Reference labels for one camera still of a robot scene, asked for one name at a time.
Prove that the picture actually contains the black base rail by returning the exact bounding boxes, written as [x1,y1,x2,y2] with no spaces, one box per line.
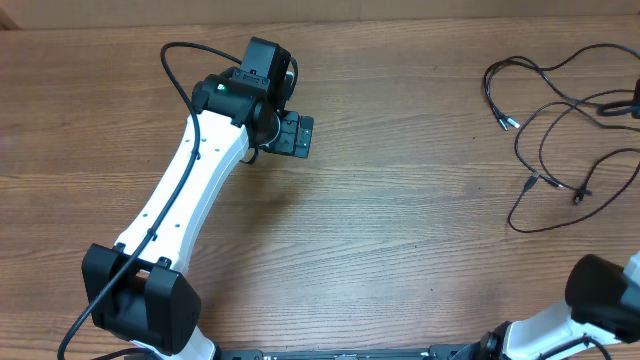
[124,343,481,360]

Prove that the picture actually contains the black left camera cable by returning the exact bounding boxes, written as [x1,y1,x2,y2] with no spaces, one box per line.
[56,41,300,360]

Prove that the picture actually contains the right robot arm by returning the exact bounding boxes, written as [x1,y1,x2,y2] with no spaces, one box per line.
[453,254,639,360]

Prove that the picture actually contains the black barrel plug cable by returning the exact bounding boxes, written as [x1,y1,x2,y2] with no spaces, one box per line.
[482,42,640,206]

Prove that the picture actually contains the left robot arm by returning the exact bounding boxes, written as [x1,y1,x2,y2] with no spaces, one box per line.
[57,37,314,359]

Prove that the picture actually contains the black USB cable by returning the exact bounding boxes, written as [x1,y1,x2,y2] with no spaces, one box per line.
[507,74,640,235]

